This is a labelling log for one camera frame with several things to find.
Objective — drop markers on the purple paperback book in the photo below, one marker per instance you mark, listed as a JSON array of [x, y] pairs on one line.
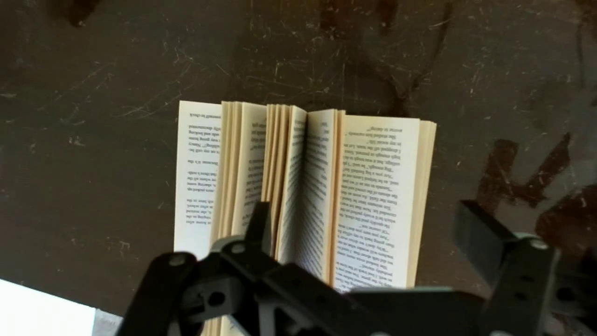
[[374, 198]]

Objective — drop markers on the white paper sheet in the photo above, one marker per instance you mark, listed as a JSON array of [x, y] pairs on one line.
[[38, 310]]

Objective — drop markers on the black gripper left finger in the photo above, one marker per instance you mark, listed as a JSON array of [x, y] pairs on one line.
[[159, 291]]

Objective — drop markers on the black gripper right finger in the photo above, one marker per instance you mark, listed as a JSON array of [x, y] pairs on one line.
[[523, 285]]

